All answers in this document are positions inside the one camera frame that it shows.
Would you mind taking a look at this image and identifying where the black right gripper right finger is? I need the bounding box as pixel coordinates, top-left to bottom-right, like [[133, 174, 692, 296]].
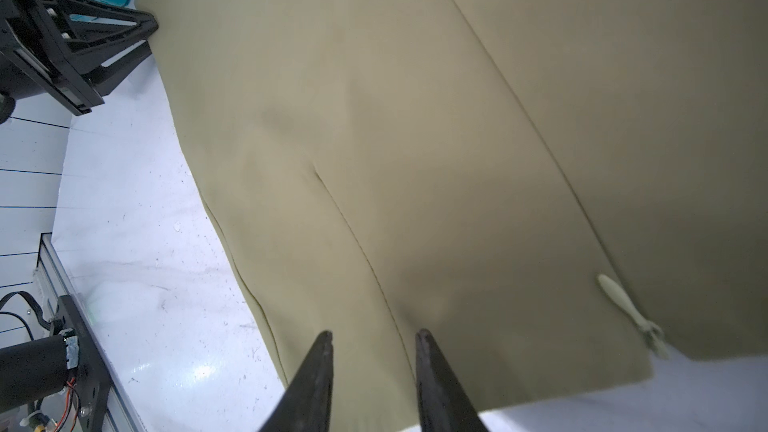
[[415, 329, 488, 432]]

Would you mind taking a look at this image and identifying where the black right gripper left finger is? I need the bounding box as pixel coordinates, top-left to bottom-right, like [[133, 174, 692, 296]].
[[259, 331, 334, 432]]

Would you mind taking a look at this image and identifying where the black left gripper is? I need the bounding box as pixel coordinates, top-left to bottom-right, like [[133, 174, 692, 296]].
[[1, 0, 159, 117]]

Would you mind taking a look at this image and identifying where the olive green skirt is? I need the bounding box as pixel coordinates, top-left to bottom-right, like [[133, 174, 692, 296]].
[[136, 0, 767, 431]]

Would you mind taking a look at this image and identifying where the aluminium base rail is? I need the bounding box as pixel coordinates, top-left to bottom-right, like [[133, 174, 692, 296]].
[[34, 232, 146, 432]]

